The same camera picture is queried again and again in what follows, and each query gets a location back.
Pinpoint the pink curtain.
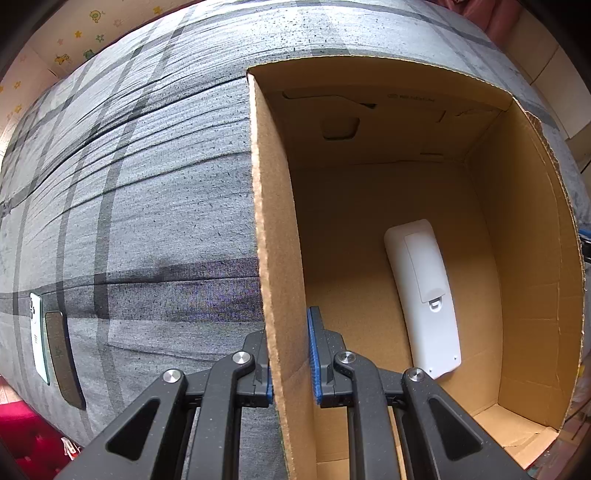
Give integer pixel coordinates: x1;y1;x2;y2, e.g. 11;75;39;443
436;0;522;44

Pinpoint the white smartphone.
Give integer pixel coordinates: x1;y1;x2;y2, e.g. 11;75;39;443
28;292;51;386

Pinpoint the red tufted cushion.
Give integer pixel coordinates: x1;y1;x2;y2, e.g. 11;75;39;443
0;376;88;480

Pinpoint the black smartphone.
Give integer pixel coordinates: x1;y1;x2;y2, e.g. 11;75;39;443
45;311;87;411

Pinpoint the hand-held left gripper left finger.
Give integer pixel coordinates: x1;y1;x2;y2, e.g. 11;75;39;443
55;330;275;480

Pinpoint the grey plaid blanket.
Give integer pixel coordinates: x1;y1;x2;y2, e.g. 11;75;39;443
0;0;581;480

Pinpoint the cardboard box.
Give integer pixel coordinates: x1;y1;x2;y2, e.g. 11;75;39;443
246;56;586;480

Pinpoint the cream cabinet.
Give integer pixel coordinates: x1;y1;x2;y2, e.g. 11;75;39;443
503;9;591;139

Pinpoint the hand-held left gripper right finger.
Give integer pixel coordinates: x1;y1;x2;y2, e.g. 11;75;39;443
307;305;532;480

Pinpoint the white remote control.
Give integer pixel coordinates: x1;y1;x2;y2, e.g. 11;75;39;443
384;219;462;380

